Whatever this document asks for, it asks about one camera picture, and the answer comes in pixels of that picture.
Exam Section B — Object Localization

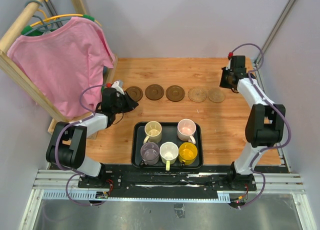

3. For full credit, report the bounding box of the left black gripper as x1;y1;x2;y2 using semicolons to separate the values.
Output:
112;90;139;114

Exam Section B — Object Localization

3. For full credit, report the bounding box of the woven rattan coaster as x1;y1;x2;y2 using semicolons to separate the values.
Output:
188;86;207;103
207;87;225;103

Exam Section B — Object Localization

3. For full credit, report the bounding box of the brown wooden coaster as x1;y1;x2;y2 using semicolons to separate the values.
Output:
165;85;185;102
125;86;143;102
145;84;164;101

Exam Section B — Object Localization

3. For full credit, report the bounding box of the cream yellow mug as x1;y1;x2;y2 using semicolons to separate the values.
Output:
143;121;162;144

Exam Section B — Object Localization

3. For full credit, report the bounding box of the pink mug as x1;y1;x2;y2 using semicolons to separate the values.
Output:
177;119;197;145

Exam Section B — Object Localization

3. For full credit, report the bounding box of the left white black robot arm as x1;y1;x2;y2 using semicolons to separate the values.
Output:
45;87;139;188

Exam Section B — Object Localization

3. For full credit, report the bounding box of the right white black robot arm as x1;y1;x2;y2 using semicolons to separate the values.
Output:
219;52;286;190

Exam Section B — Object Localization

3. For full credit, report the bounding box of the pink t-shirt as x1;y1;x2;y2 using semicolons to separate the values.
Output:
7;17;115;120

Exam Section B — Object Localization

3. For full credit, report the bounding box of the lilac mug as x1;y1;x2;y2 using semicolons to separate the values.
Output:
139;142;160;167

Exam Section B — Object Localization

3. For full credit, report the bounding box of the black plastic tray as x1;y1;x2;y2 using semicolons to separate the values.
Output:
131;121;204;170

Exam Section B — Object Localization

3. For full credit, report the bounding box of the white mug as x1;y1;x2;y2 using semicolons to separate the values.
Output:
159;142;179;171

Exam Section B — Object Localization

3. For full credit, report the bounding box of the grey hanger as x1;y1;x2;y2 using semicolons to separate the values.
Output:
25;0;71;33

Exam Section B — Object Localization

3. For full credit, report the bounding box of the yellow green hanger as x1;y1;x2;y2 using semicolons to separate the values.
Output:
20;0;102;36

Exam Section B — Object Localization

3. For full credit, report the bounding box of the wooden clothes rack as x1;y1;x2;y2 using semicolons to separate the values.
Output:
0;0;119;138

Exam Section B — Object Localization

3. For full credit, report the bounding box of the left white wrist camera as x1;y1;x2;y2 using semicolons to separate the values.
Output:
106;80;125;95

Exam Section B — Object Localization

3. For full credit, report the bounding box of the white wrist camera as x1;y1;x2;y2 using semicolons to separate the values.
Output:
106;80;125;95
227;51;237;71

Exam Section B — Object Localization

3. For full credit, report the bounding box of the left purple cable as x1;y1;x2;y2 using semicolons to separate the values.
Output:
54;84;108;207

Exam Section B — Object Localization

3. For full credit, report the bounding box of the purple cable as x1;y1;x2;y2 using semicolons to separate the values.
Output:
231;42;292;210
54;84;108;207

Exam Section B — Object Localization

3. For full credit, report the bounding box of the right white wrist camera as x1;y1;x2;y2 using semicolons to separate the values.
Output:
227;51;237;71

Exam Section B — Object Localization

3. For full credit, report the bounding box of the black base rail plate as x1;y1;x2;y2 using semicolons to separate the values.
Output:
47;163;258;200

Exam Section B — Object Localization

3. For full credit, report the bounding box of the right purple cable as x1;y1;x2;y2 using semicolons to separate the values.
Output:
231;42;292;210

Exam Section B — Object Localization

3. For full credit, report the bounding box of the aluminium frame post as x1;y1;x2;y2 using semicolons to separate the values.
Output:
261;0;298;54

